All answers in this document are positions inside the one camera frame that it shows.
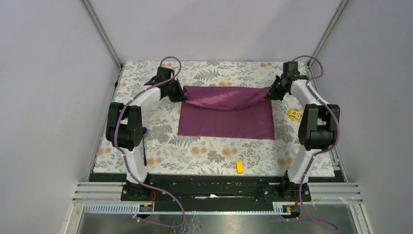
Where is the purple satin napkin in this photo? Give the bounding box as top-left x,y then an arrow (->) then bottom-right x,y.
178,86 -> 275,140

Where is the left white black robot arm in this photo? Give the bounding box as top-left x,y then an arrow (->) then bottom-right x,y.
105,66 -> 187,200

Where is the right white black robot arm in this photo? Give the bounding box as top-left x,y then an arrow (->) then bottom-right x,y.
263,61 -> 340,201

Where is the floral tablecloth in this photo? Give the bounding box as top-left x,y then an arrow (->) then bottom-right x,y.
94,61 -> 335,177

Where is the yellow block near front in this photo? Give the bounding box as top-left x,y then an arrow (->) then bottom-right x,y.
236,161 -> 244,174

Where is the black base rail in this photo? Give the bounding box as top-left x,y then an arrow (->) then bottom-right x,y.
89,173 -> 344,213

